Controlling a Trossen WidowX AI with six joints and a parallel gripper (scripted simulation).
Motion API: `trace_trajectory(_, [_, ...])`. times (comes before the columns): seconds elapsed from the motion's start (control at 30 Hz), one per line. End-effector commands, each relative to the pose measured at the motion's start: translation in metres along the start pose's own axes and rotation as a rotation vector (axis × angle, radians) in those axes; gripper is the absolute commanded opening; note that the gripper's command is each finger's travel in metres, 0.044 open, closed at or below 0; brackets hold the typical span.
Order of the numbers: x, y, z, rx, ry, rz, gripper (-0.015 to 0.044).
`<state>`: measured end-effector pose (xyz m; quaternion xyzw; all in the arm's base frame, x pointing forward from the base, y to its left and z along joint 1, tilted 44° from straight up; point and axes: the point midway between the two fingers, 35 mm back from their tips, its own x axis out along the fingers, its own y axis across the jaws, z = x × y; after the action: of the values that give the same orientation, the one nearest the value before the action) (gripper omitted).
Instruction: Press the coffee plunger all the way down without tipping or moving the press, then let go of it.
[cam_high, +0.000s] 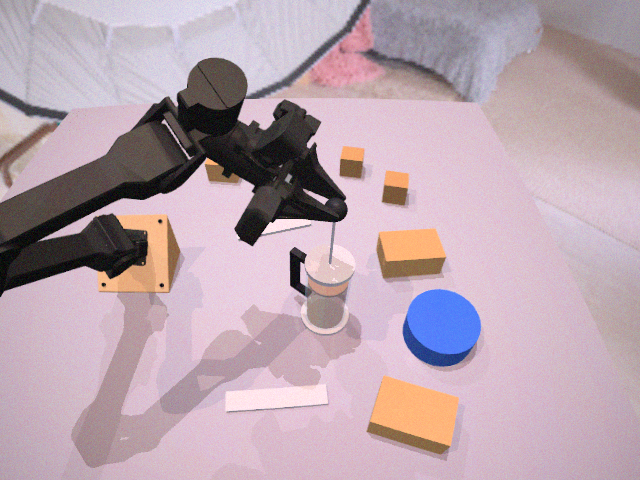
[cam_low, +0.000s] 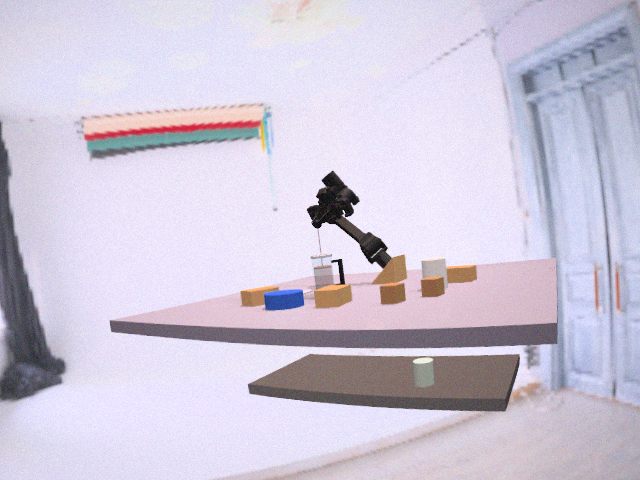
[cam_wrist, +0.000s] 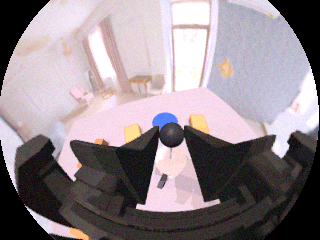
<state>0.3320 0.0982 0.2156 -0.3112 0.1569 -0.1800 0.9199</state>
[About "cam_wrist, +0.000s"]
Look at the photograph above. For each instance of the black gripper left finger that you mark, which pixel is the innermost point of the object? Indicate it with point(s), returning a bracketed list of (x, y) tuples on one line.
[(132, 162)]

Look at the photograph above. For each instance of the blue cylinder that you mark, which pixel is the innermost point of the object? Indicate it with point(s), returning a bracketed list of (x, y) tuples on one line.
[(163, 118)]

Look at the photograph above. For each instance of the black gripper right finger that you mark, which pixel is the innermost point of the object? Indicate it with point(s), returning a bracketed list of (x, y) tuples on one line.
[(217, 161)]

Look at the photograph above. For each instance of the glass french press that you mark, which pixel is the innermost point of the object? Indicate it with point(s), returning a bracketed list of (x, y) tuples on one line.
[(170, 159)]

